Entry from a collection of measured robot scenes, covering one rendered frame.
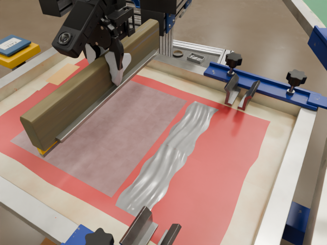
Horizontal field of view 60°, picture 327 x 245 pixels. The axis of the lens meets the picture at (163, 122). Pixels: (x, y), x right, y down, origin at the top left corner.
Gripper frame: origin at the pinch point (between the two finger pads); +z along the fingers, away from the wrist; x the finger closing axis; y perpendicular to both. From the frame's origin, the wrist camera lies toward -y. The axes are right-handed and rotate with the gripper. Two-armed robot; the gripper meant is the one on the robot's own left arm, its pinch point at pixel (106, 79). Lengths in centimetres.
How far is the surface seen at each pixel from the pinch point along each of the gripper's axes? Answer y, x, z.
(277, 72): 194, -20, 109
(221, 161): 2.2, -27.7, 13.7
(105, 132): -3.5, 0.0, 13.7
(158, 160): -4.6, -15.6, 13.3
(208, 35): 224, 60, 109
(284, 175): 2.6, -40.5, 10.2
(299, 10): 83, -28, 10
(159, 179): -8.7, -18.4, 13.3
